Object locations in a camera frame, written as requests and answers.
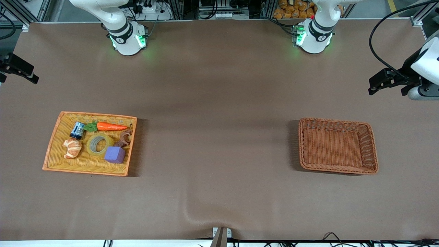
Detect small blue labelled jar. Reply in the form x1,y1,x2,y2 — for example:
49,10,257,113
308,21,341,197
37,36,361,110
70,122,85,140

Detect white power strip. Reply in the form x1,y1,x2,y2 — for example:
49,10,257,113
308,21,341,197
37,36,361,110
137,1,172,20

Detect aluminium frame profile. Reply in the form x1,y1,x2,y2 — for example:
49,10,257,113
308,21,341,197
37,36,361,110
410,0,439,27
0,0,52,31

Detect orange wicker basket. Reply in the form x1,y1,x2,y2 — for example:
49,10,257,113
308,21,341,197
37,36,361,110
42,111,138,177

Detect yellow packing tape roll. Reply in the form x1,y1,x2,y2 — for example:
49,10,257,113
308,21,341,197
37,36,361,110
86,133,115,157

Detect toy croissant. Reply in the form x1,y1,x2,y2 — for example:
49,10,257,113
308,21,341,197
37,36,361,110
63,138,82,159

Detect brown toy lion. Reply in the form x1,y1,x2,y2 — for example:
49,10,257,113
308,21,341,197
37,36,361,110
114,130,133,148

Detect brown wicker basket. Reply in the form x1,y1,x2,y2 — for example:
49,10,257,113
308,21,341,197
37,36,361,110
298,118,379,175

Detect thick black cable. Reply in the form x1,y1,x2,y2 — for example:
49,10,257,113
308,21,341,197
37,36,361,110
369,0,439,81

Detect orange toy carrot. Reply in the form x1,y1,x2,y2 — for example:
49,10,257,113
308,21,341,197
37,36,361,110
84,121,129,133

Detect pile of orange toys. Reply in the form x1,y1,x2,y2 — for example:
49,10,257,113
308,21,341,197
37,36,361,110
273,0,317,20

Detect purple foam cube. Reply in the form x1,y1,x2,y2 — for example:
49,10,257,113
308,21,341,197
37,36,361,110
104,146,126,164

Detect thin black floor cable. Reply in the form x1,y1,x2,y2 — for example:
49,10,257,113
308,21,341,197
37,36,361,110
319,232,439,247

